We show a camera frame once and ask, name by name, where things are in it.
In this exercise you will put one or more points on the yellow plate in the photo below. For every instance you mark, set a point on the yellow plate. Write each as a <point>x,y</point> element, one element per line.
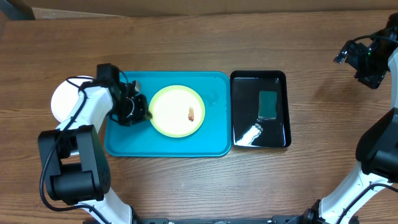
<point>177,111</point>

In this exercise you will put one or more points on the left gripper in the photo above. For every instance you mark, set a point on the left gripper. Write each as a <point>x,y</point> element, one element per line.
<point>142,112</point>

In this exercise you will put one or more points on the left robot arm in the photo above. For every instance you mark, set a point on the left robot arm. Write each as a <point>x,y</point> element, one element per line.
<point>75,172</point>

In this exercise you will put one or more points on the white plate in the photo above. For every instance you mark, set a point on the white plate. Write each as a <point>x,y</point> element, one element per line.
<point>65,97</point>

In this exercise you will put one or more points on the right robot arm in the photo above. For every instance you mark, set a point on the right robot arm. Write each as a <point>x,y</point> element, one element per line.
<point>376,152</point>

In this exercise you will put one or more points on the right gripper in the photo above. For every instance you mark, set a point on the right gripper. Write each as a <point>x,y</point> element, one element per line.
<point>373,80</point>

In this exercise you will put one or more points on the green yellow sponge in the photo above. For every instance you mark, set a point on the green yellow sponge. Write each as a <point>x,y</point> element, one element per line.
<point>267,105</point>

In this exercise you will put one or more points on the teal plastic tray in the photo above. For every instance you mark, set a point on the teal plastic tray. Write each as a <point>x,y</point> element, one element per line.
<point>212,139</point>

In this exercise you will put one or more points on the black water tray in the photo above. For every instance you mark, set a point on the black water tray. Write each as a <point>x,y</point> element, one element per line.
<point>248,130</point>

